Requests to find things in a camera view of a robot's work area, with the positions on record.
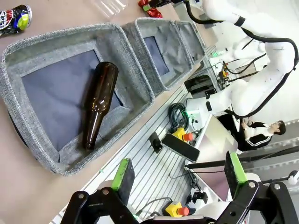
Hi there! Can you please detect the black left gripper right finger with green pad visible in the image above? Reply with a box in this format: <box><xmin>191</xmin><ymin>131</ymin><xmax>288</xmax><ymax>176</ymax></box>
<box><xmin>216</xmin><ymin>151</ymin><xmax>299</xmax><ymax>224</ymax></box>

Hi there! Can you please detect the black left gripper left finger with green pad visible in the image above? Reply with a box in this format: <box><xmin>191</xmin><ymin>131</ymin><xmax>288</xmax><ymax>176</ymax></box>
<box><xmin>60</xmin><ymin>158</ymin><xmax>141</xmax><ymax>224</ymax></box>

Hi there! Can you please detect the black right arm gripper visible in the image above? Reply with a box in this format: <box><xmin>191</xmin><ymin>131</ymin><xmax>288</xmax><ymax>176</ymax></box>
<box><xmin>142</xmin><ymin>0</ymin><xmax>174</xmax><ymax>12</ymax></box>

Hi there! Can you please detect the white left robot arm base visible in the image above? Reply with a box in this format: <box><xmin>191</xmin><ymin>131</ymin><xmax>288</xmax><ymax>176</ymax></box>
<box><xmin>195</xmin><ymin>200</ymin><xmax>234</xmax><ymax>222</ymax></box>

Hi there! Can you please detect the medium grey fabric basket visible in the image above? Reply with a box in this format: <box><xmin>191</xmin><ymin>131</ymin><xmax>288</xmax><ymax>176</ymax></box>
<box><xmin>121</xmin><ymin>17</ymin><xmax>195</xmax><ymax>97</ymax></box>

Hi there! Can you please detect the small grey fabric basket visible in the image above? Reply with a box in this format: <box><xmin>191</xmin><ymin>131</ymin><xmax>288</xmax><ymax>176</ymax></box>
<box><xmin>174</xmin><ymin>20</ymin><xmax>206</xmax><ymax>65</ymax></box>

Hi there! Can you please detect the large grey fabric basket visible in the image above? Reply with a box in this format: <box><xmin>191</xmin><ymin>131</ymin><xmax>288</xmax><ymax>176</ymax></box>
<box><xmin>0</xmin><ymin>22</ymin><xmax>155</xmax><ymax>177</ymax></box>

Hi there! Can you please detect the crushed black and yellow can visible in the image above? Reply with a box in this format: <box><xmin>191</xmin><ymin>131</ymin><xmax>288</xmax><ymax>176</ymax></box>
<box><xmin>0</xmin><ymin>4</ymin><xmax>33</xmax><ymax>37</ymax></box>

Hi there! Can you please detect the red snack wrapper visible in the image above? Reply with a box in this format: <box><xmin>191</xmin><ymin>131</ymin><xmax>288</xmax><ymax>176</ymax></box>
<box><xmin>138</xmin><ymin>0</ymin><xmax>163</xmax><ymax>19</ymax></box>

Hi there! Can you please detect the black tripod bar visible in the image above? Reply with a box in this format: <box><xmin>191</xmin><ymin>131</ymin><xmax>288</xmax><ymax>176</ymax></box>
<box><xmin>184</xmin><ymin>146</ymin><xmax>299</xmax><ymax>170</ymax></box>

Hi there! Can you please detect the clear plastic bottle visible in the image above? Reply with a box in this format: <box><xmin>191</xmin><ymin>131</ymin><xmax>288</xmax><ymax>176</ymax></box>
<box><xmin>97</xmin><ymin>0</ymin><xmax>129</xmax><ymax>19</ymax></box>

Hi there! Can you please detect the person in black jacket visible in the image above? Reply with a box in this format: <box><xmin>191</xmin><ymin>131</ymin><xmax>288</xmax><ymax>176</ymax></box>
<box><xmin>233</xmin><ymin>118</ymin><xmax>287</xmax><ymax>153</ymax></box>

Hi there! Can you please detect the black flat tablet box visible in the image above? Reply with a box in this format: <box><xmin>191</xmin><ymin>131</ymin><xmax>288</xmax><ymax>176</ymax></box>
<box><xmin>161</xmin><ymin>133</ymin><xmax>201</xmax><ymax>163</ymax></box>

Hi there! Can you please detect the yellow emergency stop button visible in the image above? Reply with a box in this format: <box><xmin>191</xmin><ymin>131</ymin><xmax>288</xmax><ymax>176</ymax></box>
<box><xmin>171</xmin><ymin>127</ymin><xmax>193</xmax><ymax>143</ymax></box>
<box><xmin>165</xmin><ymin>201</ymin><xmax>190</xmax><ymax>218</ymax></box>

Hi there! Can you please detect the brown glass bottle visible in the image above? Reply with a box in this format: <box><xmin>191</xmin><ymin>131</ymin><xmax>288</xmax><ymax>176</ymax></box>
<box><xmin>81</xmin><ymin>61</ymin><xmax>119</xmax><ymax>150</ymax></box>

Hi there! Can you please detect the black control box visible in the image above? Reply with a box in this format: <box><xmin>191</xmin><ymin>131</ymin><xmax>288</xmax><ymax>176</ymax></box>
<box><xmin>184</xmin><ymin>74</ymin><xmax>217</xmax><ymax>94</ymax></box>

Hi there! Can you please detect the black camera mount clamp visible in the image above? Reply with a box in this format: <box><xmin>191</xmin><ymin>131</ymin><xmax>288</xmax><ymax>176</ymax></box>
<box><xmin>186</xmin><ymin>172</ymin><xmax>209</xmax><ymax>204</ymax></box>

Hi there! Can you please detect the small black bracket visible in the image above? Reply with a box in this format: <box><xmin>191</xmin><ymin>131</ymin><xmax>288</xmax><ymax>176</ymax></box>
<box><xmin>149</xmin><ymin>132</ymin><xmax>163</xmax><ymax>154</ymax></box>

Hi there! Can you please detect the coiled black cable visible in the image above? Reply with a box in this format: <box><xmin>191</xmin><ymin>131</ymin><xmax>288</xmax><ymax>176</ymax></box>
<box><xmin>168</xmin><ymin>102</ymin><xmax>190</xmax><ymax>133</ymax></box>

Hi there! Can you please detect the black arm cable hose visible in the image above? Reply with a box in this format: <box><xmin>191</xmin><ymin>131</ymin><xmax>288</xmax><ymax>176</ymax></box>
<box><xmin>183</xmin><ymin>0</ymin><xmax>299</xmax><ymax>119</ymax></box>

